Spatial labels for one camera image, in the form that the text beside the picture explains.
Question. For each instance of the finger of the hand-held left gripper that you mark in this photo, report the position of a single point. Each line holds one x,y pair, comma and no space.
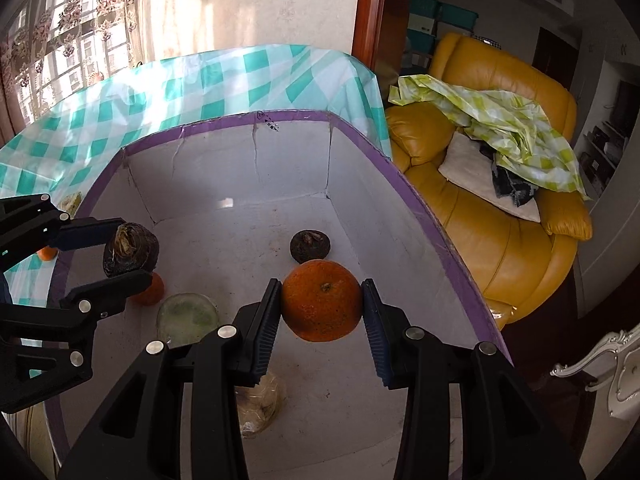
115,287
90,232

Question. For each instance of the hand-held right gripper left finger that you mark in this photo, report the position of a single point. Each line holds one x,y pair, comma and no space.
265,330

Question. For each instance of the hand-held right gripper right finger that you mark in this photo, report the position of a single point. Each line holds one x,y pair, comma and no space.
372,330

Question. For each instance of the dark water chestnut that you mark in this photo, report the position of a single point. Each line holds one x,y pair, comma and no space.
135,250
310,246

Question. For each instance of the small green fruit half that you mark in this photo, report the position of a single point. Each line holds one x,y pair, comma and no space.
187,317

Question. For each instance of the purple cardboard box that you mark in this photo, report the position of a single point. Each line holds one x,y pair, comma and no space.
280,180

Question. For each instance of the yellow leather sofa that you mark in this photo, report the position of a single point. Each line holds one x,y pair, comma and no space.
500,240

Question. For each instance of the teal white checked tablecloth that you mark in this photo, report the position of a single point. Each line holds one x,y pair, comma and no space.
200,85

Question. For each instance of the white pillow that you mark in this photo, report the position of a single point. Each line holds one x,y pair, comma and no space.
470,170

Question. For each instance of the dark patterned cloth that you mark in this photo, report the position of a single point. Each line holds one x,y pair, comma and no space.
510,185

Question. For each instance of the floral lace curtain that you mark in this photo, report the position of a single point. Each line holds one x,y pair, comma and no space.
75,15

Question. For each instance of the white shelf cabinet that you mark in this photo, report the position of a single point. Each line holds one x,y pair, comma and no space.
600,260

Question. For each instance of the green white checked cloth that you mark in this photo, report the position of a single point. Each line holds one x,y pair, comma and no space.
520,125

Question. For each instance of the white ornate cabinet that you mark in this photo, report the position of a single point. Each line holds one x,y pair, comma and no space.
625,385

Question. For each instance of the teal storage box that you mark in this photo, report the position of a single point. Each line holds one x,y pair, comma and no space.
460,17
425,6

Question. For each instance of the dark wooden door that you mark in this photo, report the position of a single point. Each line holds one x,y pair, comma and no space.
555,55

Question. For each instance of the wooden door frame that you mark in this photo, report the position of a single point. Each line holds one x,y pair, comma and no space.
370,10

